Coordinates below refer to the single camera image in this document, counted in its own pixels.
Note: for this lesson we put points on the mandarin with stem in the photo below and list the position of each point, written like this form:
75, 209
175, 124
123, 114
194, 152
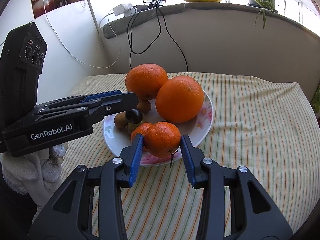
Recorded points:
161, 142

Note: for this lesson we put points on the dark plum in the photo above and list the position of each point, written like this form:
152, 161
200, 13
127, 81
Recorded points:
134, 116

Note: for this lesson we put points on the white gloved left hand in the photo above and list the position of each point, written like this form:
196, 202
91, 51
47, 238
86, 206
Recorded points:
37, 174

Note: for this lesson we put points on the green kiwi fruit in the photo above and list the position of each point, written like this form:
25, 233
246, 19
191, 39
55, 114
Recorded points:
131, 127

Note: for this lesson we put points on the floral white plate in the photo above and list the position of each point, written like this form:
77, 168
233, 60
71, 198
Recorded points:
197, 128

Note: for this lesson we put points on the large orange grapefruit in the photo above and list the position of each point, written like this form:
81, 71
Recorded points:
145, 80

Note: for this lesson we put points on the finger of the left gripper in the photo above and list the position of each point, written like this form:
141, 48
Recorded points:
76, 99
87, 113

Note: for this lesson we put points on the brown longan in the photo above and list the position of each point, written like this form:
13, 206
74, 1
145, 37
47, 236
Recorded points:
144, 106
120, 120

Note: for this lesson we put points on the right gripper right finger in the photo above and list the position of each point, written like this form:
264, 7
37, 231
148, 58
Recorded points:
234, 204

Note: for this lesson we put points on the white power strip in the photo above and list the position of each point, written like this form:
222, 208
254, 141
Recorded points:
126, 9

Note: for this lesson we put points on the grey windowsill mat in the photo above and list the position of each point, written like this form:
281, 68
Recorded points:
119, 26

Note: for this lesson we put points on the smooth orange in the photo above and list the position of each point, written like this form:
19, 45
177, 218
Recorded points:
179, 99

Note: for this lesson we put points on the round mandarin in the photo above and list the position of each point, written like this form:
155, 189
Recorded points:
140, 132

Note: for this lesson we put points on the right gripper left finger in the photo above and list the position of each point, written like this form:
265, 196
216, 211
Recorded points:
88, 203

